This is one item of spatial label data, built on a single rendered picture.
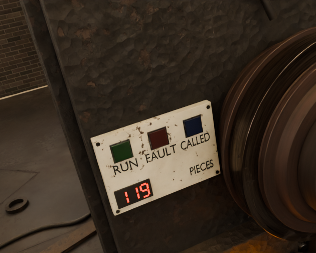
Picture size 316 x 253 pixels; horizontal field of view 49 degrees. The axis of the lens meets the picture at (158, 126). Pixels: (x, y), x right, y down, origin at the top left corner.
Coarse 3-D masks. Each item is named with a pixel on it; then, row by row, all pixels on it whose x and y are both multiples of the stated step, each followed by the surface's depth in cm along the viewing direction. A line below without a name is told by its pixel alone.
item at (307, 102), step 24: (312, 72) 61; (288, 96) 61; (312, 96) 61; (288, 120) 62; (312, 120) 62; (264, 144) 63; (288, 144) 62; (264, 168) 64; (288, 168) 64; (264, 192) 66; (288, 192) 66; (288, 216) 71; (312, 216) 70
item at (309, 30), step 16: (304, 32) 68; (272, 48) 76; (256, 64) 74; (240, 80) 74; (240, 96) 67; (224, 112) 76; (224, 128) 76; (224, 144) 69; (224, 160) 71; (224, 176) 73
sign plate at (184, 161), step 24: (144, 120) 70; (168, 120) 71; (96, 144) 66; (144, 144) 70; (168, 144) 72; (192, 144) 75; (216, 144) 77; (120, 168) 70; (144, 168) 72; (168, 168) 74; (192, 168) 77; (216, 168) 79; (120, 192) 72; (144, 192) 74; (168, 192) 76
